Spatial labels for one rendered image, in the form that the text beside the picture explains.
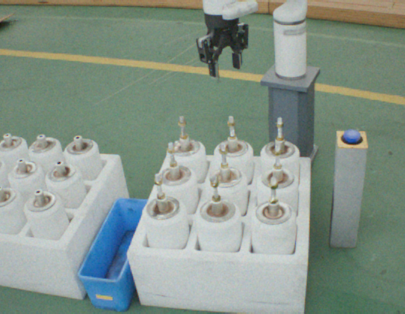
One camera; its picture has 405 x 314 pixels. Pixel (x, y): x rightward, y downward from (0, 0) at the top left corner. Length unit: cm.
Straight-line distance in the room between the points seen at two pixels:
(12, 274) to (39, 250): 16
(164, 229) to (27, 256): 37
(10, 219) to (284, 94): 83
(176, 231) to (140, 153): 71
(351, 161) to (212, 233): 36
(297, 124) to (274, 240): 55
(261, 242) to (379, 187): 60
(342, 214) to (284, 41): 51
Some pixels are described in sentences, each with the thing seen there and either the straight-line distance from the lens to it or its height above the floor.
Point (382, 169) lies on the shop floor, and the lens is 165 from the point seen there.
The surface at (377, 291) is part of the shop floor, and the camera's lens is 127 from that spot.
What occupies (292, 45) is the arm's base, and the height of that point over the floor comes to 41.
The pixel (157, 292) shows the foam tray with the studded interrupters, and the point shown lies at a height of 6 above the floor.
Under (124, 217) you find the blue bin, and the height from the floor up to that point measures 6.
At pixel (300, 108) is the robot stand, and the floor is 22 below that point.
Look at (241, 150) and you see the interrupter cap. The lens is 126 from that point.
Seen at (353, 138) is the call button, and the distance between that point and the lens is 117.
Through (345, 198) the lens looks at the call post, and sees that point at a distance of 125.
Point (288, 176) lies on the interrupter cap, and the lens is 117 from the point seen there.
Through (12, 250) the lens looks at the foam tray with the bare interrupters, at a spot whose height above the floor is 15.
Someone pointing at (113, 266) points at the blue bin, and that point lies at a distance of 136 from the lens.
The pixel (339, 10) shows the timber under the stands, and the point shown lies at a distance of 289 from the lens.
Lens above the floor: 95
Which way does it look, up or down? 34 degrees down
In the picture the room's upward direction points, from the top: 6 degrees counter-clockwise
